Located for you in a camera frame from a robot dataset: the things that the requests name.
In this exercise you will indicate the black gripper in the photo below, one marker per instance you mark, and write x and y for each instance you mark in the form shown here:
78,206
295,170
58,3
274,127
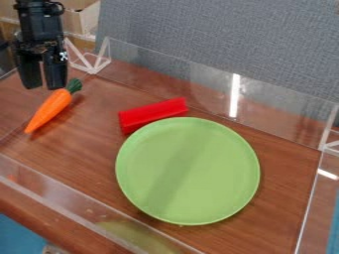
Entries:
53,53

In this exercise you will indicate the orange toy carrot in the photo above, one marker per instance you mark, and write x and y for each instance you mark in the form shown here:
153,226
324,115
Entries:
54,105

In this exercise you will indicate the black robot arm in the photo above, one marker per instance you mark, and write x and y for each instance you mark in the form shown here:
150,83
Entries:
41,22

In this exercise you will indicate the green plate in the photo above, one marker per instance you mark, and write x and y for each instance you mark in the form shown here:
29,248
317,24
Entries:
187,170

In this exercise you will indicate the wooden shelf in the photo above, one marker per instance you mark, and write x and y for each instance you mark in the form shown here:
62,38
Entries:
9,28

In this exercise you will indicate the cardboard box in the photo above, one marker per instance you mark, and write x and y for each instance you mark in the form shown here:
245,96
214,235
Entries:
79,18

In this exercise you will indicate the red block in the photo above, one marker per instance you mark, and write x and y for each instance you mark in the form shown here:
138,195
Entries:
137,117

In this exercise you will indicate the clear acrylic corner bracket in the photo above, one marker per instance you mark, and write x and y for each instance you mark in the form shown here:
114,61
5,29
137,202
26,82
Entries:
89,62

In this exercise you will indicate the clear acrylic tray wall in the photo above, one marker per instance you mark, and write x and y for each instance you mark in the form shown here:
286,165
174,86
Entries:
58,186

